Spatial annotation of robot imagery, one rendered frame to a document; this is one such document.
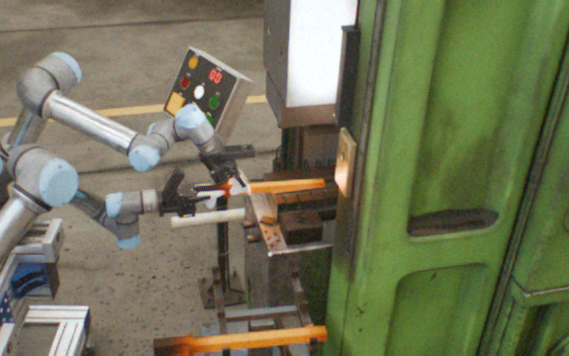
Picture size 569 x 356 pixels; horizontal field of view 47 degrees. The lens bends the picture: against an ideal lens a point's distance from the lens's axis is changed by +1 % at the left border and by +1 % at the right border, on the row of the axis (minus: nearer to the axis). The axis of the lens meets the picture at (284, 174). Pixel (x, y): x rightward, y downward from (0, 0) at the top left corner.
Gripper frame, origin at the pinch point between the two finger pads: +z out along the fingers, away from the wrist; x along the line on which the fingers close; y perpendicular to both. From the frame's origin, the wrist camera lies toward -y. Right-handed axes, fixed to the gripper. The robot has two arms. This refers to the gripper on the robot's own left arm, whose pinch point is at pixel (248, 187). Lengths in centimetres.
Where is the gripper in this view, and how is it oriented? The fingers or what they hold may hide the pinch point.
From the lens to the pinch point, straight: 212.5
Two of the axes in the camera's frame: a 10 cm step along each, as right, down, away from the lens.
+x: 2.5, 5.5, -8.0
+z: 4.4, 6.7, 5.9
